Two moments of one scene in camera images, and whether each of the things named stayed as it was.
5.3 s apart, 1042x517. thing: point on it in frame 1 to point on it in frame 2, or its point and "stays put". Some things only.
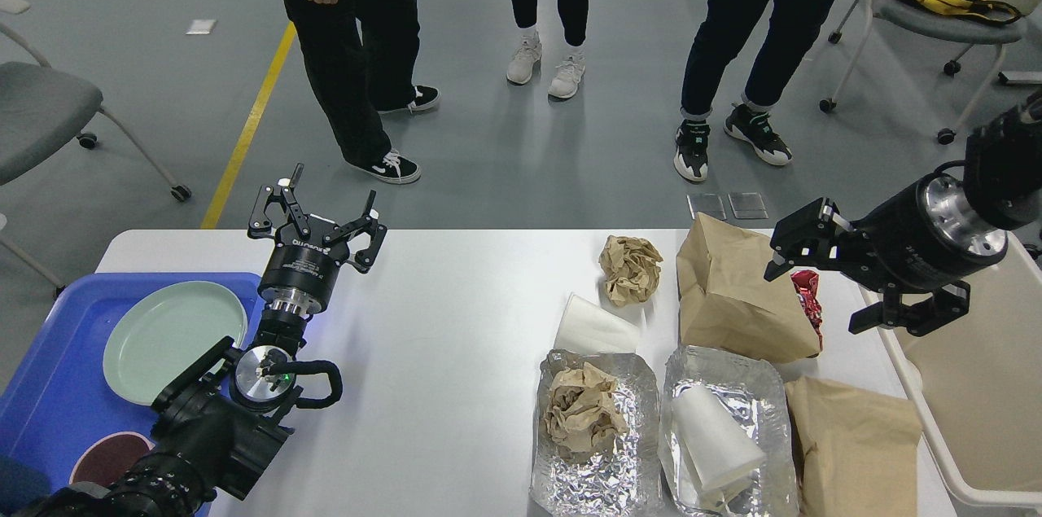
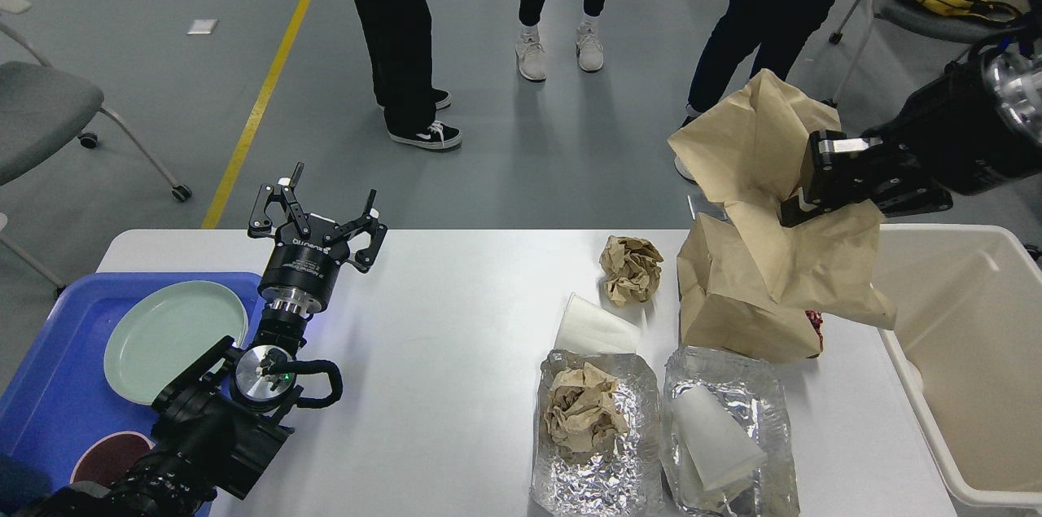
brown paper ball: [630, 265] stays put
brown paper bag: [734, 295] stays put
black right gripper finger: [817, 237] to [842, 168]
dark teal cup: [21, 487] stays put
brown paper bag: [855, 450] to [746, 158]
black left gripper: [302, 269] stays put
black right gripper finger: [948, 301] to [914, 198]
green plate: [163, 332] stays put
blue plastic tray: [58, 396] stays put
